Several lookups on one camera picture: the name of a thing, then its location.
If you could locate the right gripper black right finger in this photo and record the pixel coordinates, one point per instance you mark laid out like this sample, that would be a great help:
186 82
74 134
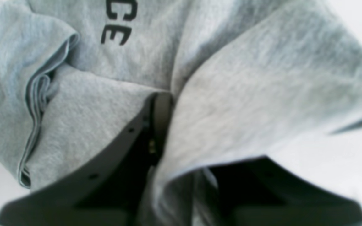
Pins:
263 193

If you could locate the grey T-shirt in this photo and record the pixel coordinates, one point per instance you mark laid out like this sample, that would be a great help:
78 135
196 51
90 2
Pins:
248 77

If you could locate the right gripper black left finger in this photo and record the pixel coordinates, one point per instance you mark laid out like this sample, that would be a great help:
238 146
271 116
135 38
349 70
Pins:
108 189

